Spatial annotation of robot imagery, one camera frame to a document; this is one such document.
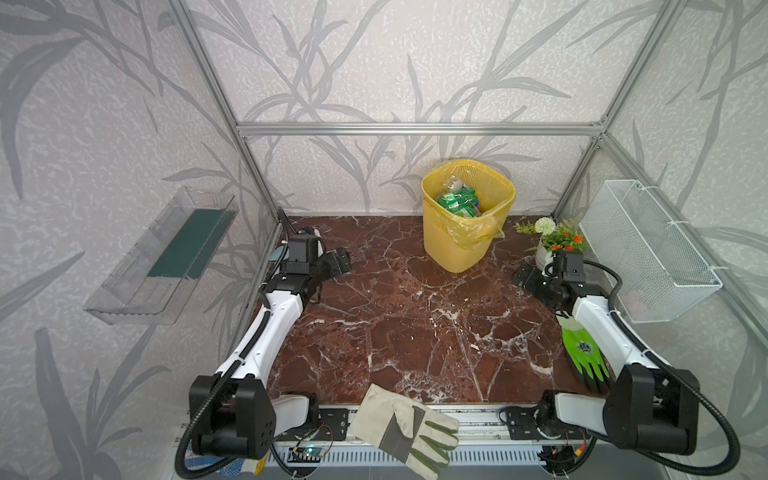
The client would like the green sprite bottle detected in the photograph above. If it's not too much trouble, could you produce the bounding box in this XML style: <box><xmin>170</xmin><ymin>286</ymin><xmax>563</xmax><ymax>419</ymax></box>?
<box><xmin>437</xmin><ymin>187</ymin><xmax>481</xmax><ymax>218</ymax></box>

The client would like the blue pepsi bottle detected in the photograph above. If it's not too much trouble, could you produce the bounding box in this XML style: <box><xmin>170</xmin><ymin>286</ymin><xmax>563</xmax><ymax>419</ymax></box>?
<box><xmin>443</xmin><ymin>175</ymin><xmax>464</xmax><ymax>193</ymax></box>

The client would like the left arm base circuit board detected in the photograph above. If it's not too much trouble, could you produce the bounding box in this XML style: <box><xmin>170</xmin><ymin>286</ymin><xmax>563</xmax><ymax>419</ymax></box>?
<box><xmin>287</xmin><ymin>444</ymin><xmax>332</xmax><ymax>465</ymax></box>

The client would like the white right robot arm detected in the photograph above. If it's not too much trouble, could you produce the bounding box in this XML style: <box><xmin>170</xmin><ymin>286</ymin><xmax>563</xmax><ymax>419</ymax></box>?
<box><xmin>514</xmin><ymin>251</ymin><xmax>742</xmax><ymax>477</ymax></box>

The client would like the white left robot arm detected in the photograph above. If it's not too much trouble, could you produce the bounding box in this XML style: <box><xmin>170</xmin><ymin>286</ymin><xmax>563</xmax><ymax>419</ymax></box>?
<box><xmin>174</xmin><ymin>232</ymin><xmax>351</xmax><ymax>479</ymax></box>

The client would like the right arm base wiring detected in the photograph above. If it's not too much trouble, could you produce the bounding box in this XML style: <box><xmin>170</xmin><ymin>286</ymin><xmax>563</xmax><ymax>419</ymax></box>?
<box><xmin>538</xmin><ymin>440</ymin><xmax>592</xmax><ymax>478</ymax></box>

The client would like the yellow ribbed waste bin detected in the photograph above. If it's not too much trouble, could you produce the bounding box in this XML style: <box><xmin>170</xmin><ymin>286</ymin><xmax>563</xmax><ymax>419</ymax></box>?
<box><xmin>421</xmin><ymin>159</ymin><xmax>516</xmax><ymax>273</ymax></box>

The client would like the light blue garden trowel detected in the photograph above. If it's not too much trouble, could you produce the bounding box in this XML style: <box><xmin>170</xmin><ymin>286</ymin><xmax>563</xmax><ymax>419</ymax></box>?
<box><xmin>269</xmin><ymin>244</ymin><xmax>289</xmax><ymax>264</ymax></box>

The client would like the potted artificial flower plant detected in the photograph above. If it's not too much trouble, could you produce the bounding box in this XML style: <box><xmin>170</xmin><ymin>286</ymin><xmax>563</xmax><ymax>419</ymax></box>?
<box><xmin>514</xmin><ymin>217</ymin><xmax>588</xmax><ymax>273</ymax></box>

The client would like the green rubber garden glove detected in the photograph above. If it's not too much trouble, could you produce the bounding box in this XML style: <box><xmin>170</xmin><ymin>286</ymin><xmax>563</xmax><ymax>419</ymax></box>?
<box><xmin>556</xmin><ymin>311</ymin><xmax>613</xmax><ymax>395</ymax></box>

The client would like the dark green shelf mat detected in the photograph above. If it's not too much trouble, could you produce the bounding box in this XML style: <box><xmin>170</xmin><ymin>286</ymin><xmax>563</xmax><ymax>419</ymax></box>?
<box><xmin>148</xmin><ymin>209</ymin><xmax>236</xmax><ymax>280</ymax></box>

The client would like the blue dotted knit glove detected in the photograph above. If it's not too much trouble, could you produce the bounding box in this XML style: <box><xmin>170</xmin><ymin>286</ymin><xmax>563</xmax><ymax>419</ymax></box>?
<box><xmin>185</xmin><ymin>449</ymin><xmax>268</xmax><ymax>478</ymax></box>

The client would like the beige leather work glove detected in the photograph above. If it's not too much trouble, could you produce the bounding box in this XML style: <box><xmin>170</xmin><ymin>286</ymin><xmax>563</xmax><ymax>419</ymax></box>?
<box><xmin>348</xmin><ymin>384</ymin><xmax>460</xmax><ymax>480</ymax></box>

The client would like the white wire mesh basket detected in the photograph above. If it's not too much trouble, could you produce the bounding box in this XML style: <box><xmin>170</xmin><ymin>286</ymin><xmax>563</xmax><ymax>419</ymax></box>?
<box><xmin>581</xmin><ymin>179</ymin><xmax>722</xmax><ymax>324</ymax></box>

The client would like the clear plastic wall shelf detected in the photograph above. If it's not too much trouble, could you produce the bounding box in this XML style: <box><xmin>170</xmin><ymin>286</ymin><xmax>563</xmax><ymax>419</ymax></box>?
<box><xmin>84</xmin><ymin>187</ymin><xmax>239</xmax><ymax>325</ymax></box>

